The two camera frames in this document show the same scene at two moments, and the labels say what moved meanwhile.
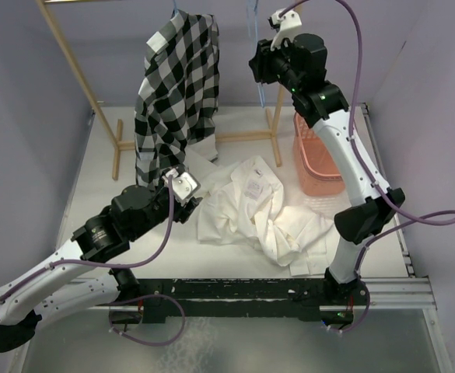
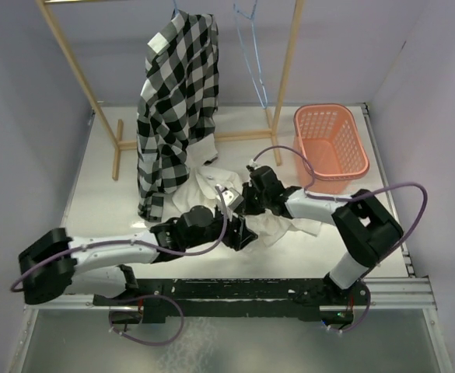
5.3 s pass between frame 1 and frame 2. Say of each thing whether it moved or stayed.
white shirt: moved
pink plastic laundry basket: stayed
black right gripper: moved
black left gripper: moved
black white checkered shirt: stayed
